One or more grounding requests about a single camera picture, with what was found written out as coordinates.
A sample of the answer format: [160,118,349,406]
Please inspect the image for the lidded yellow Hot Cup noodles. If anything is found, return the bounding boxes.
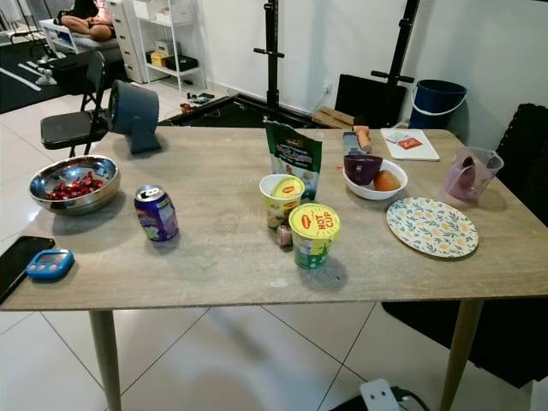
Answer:
[289,203,342,271]

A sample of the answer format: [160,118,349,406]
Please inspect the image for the steel mixing bowl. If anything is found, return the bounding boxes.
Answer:
[29,156,121,215]

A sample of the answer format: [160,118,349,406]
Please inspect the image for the black smartphone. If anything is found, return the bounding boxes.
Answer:
[0,235,57,301]

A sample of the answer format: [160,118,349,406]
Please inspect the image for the blue digital timer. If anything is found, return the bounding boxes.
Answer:
[26,248,75,282]

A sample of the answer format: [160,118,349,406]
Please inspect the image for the black folding chair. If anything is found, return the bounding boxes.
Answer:
[39,51,112,159]

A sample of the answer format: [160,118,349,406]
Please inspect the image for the purple drink can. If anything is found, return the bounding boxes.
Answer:
[134,184,180,243]

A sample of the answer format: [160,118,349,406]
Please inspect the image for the blue desk fan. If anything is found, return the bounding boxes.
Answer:
[108,80,162,156]

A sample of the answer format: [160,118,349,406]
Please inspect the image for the wooden table leg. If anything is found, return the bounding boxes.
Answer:
[88,310,122,411]
[438,300,485,411]

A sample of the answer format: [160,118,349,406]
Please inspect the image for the seated person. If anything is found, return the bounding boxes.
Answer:
[56,0,116,42]

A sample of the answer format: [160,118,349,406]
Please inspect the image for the white drawer cabinet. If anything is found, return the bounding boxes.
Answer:
[111,0,151,84]

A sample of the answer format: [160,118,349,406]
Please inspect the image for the white shelf rack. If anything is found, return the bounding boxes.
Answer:
[133,0,206,91]

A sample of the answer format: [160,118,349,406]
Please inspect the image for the black gym floor mat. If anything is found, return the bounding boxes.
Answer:
[158,92,318,129]

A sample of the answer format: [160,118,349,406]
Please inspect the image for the open yellow noodle cup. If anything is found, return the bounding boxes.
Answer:
[259,174,307,230]

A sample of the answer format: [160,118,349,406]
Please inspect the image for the small bottle with red cap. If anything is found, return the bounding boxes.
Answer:
[276,225,295,249]

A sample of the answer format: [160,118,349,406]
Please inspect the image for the green snack bag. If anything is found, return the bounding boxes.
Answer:
[265,121,324,202]

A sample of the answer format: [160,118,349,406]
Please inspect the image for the black stand pole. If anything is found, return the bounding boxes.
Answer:
[372,0,425,86]
[253,0,292,112]

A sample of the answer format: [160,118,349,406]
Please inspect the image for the purple mug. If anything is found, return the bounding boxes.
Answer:
[344,153,384,187]

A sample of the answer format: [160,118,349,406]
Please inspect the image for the white ceramic bowl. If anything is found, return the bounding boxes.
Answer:
[342,157,409,202]

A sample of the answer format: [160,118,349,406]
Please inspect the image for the black flat panel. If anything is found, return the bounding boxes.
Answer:
[334,74,408,129]

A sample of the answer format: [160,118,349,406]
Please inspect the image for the orange fruit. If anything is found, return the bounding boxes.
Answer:
[372,170,402,193]

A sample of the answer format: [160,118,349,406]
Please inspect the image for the white cutting board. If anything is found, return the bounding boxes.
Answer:
[380,128,441,163]

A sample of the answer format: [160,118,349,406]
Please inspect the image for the floral round plate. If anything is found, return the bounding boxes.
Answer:
[385,197,480,259]

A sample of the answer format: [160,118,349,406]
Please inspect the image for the blue bucket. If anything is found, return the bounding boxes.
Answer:
[408,79,468,130]

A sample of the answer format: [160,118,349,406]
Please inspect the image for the pink measuring jug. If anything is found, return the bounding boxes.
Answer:
[441,146,505,204]

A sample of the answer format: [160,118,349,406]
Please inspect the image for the black ribbed foam mat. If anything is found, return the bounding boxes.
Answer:
[491,103,548,228]

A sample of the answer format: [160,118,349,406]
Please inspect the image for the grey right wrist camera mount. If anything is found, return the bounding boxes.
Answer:
[360,378,403,411]

